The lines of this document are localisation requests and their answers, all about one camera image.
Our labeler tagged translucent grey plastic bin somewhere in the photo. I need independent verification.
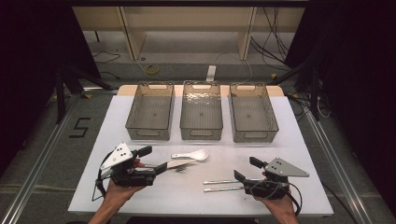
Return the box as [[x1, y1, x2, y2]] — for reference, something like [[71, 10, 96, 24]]
[[124, 81, 176, 142], [228, 82, 279, 144], [179, 79, 224, 142]]

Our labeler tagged person's right hand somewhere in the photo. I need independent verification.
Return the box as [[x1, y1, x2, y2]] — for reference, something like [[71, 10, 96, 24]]
[[260, 195, 297, 217]]

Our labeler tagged person's left hand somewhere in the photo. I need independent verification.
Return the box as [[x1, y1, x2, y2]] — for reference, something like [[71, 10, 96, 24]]
[[105, 159, 146, 204]]

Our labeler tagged left hand-held gripper cable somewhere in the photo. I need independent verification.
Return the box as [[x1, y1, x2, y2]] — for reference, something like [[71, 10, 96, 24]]
[[91, 152, 110, 203]]

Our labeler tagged right hand-held gripper cable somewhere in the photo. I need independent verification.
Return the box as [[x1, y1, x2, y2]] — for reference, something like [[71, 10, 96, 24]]
[[250, 180, 304, 217]]

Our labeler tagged bundle of black cables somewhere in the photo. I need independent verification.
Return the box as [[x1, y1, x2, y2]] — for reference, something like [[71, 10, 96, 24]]
[[250, 7, 292, 72]]

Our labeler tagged beige wooden shelf unit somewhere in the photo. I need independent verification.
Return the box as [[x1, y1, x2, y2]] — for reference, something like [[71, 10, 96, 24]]
[[72, 6, 306, 62]]

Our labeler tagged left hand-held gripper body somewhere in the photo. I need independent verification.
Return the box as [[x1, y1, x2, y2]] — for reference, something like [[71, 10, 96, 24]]
[[100, 142, 157, 189]]

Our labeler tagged hand-held gripper cable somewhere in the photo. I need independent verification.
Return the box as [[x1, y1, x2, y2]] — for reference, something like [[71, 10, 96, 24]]
[[250, 180, 304, 217], [91, 152, 110, 203]]

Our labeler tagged silver metal chopstick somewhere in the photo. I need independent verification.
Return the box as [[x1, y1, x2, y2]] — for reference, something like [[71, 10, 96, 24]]
[[203, 178, 247, 186], [204, 186, 246, 193]]

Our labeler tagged black metal stand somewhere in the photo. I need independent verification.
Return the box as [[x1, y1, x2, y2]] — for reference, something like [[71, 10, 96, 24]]
[[269, 59, 322, 122], [54, 62, 113, 125]]

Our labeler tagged white power strip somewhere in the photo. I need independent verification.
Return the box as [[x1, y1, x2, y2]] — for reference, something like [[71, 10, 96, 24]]
[[205, 64, 218, 82]]

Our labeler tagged thin black floor cable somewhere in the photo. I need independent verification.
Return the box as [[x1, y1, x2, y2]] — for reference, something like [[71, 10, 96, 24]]
[[92, 50, 121, 65]]

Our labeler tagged white ceramic spoon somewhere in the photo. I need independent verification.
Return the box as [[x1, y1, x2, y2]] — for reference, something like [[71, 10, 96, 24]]
[[170, 148, 210, 161]]

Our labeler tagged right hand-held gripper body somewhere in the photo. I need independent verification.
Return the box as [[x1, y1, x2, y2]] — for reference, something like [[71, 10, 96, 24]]
[[244, 157, 310, 200]]

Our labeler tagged thick black floor cable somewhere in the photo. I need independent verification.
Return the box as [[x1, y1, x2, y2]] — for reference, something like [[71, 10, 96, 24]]
[[320, 180, 356, 222]]

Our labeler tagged aluminium floor rail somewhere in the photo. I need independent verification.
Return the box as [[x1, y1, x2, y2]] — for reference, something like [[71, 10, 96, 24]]
[[0, 92, 87, 224], [303, 108, 375, 224]]

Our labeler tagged yellow tape roll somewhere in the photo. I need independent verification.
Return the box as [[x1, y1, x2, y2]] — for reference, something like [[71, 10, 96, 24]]
[[144, 63, 161, 77]]

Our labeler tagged white table mat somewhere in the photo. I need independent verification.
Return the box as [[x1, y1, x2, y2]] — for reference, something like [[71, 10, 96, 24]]
[[67, 94, 334, 217]]

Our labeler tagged white floor cable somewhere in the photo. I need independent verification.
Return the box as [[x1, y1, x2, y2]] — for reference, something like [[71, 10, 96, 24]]
[[213, 50, 254, 84]]

